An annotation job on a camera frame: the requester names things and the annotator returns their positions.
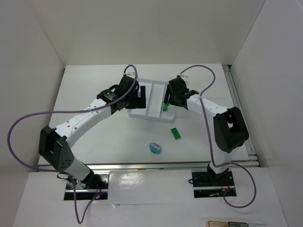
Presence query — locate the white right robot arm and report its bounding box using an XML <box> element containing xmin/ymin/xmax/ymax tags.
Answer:
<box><xmin>164</xmin><ymin>76</ymin><xmax>249</xmax><ymax>182</ymax></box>

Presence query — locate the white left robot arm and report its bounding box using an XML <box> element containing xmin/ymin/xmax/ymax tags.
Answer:
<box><xmin>38</xmin><ymin>76</ymin><xmax>146</xmax><ymax>189</ymax></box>

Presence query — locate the white three-compartment tray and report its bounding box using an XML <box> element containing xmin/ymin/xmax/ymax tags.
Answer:
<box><xmin>127</xmin><ymin>79</ymin><xmax>175</xmax><ymax>123</ymax></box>

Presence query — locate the green long lego brick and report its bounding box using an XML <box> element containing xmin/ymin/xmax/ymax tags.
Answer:
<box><xmin>170</xmin><ymin>128</ymin><xmax>181</xmax><ymax>140</ymax></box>

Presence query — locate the brown box at edge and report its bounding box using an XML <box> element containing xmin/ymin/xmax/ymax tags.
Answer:
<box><xmin>206</xmin><ymin>220</ymin><xmax>229</xmax><ymax>227</ymax></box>

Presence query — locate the grey box at edge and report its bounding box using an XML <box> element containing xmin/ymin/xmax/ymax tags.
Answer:
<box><xmin>228</xmin><ymin>221</ymin><xmax>249</xmax><ymax>227</ymax></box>

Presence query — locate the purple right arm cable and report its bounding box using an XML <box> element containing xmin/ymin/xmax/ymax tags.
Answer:
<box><xmin>179</xmin><ymin>65</ymin><xmax>256</xmax><ymax>208</ymax></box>

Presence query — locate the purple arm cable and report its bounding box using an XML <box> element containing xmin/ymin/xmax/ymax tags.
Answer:
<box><xmin>179</xmin><ymin>65</ymin><xmax>256</xmax><ymax>208</ymax></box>
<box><xmin>7</xmin><ymin>65</ymin><xmax>139</xmax><ymax>225</ymax></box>

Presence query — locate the aluminium front rail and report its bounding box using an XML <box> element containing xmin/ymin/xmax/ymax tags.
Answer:
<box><xmin>37</xmin><ymin>161</ymin><xmax>261</xmax><ymax>173</ymax></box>

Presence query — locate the aluminium side rail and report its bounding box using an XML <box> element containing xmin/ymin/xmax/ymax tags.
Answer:
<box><xmin>222</xmin><ymin>65</ymin><xmax>260</xmax><ymax>167</ymax></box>

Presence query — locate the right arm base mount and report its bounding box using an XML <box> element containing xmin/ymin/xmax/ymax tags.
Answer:
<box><xmin>188</xmin><ymin>171</ymin><xmax>237</xmax><ymax>198</ymax></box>

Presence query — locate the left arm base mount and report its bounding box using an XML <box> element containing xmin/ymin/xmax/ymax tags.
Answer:
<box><xmin>57</xmin><ymin>173</ymin><xmax>109</xmax><ymax>201</ymax></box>

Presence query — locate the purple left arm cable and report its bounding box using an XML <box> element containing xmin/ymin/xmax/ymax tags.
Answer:
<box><xmin>7</xmin><ymin>65</ymin><xmax>139</xmax><ymax>225</ymax></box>

